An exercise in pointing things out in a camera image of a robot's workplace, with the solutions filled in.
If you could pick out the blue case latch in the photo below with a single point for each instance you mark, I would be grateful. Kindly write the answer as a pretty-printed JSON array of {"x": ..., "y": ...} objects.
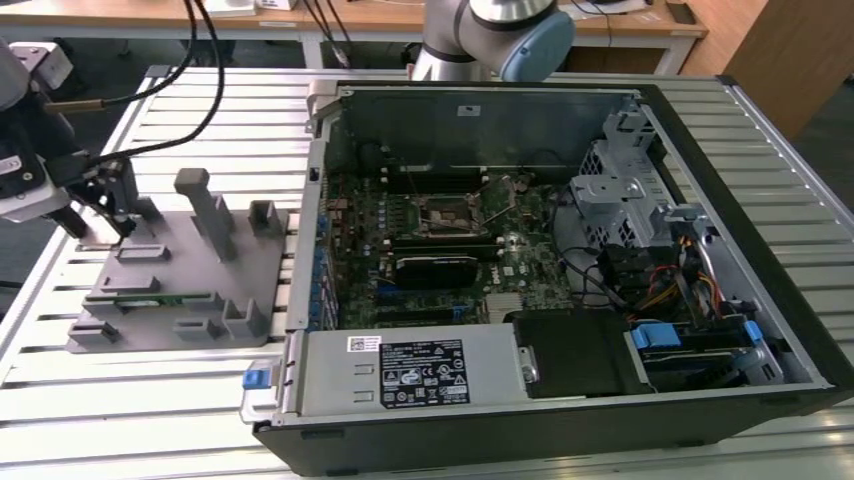
[{"x": 257, "y": 380}]

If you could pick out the wooden cabinet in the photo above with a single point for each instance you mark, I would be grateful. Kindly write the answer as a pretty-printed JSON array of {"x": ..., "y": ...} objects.
[{"x": 788, "y": 50}]

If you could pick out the small white camera box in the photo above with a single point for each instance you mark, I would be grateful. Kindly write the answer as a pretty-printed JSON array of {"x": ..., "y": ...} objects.
[{"x": 41, "y": 62}]

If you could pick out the black phone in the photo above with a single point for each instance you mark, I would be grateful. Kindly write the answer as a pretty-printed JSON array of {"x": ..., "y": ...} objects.
[{"x": 681, "y": 12}]

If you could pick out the wooden desk white frame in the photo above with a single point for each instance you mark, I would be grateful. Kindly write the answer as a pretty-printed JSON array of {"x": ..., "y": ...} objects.
[{"x": 101, "y": 17}]

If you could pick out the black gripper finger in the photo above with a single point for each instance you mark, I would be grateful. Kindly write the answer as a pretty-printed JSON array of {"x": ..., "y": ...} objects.
[
  {"x": 117, "y": 195},
  {"x": 70, "y": 222}
]

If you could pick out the black RAM slot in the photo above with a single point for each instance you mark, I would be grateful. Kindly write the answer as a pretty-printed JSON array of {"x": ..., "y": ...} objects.
[
  {"x": 434, "y": 184},
  {"x": 434, "y": 172}
]

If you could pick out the black plastic shroud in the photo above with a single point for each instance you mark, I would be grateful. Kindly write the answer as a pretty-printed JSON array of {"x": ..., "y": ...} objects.
[{"x": 575, "y": 350}]

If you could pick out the CPU socket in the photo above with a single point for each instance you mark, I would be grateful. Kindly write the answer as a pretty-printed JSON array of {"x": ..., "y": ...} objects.
[{"x": 444, "y": 217}]

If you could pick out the green motherboard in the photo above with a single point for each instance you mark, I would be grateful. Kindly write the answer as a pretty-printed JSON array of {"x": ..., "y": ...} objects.
[{"x": 535, "y": 235}]

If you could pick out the grey parts rack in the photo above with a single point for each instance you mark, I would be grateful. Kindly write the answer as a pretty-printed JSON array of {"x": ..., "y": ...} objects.
[{"x": 194, "y": 300}]

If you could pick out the black open PC case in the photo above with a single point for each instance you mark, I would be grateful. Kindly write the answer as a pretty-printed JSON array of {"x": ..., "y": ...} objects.
[{"x": 468, "y": 440}]

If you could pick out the silver rounded wrist camera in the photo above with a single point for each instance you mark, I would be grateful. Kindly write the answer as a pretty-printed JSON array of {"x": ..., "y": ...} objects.
[{"x": 30, "y": 200}]

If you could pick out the black mesh waste bin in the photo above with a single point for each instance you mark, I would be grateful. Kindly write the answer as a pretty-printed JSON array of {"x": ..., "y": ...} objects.
[{"x": 75, "y": 65}]

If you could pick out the white box black print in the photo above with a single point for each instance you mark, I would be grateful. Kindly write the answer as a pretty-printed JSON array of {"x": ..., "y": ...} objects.
[{"x": 277, "y": 4}]

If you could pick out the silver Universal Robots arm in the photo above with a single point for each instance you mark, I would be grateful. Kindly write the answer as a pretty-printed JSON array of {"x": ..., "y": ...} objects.
[{"x": 468, "y": 30}]

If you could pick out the silver metal drive cage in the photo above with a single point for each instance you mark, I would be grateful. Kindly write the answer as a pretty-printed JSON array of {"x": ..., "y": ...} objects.
[{"x": 604, "y": 192}]

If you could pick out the grey power supply unit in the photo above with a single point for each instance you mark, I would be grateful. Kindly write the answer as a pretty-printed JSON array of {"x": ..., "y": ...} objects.
[{"x": 334, "y": 370}]

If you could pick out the black expansion slot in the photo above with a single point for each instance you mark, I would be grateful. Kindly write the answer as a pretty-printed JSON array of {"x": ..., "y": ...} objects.
[{"x": 414, "y": 317}]

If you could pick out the green RAM stick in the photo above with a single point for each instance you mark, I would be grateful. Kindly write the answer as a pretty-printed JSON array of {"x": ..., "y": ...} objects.
[{"x": 170, "y": 300}]

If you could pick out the hard disk in blue carrier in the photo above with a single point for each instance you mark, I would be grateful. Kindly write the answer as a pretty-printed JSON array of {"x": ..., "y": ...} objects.
[{"x": 657, "y": 337}]

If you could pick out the silver chipset heatsink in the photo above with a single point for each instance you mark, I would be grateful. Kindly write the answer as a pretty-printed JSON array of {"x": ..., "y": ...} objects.
[{"x": 502, "y": 306}]

